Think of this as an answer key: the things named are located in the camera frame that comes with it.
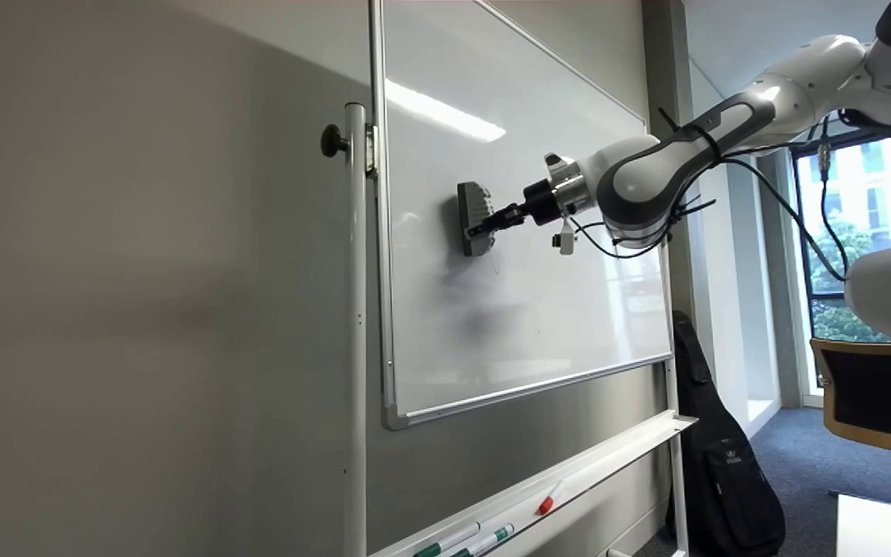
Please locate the black bag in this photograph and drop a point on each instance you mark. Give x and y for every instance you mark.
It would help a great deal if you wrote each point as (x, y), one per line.
(728, 475)

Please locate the green capped marker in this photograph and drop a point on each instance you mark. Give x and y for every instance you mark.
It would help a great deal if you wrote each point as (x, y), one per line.
(435, 545)
(493, 541)

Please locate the white whiteboard stand frame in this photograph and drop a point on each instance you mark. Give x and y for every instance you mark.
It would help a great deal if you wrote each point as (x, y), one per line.
(357, 341)

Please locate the large whiteboard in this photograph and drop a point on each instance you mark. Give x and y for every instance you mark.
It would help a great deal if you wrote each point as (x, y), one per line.
(507, 297)

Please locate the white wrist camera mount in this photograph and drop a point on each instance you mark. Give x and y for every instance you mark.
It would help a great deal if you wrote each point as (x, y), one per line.
(558, 171)

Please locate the red capped marker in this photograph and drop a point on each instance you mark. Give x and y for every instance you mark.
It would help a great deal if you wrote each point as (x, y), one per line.
(545, 507)

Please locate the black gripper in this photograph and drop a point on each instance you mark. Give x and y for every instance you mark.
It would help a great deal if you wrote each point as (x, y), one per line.
(541, 198)

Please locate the white whiteboard pen tray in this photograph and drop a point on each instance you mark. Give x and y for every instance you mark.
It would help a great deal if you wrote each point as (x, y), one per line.
(570, 495)

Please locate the window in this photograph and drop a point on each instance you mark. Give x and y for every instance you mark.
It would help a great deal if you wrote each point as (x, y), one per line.
(868, 226)

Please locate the wooden black chair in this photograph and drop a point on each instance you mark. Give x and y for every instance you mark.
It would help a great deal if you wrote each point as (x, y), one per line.
(881, 397)

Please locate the black stand knob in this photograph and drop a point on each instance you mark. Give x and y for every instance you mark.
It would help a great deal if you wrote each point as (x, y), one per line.
(335, 139)

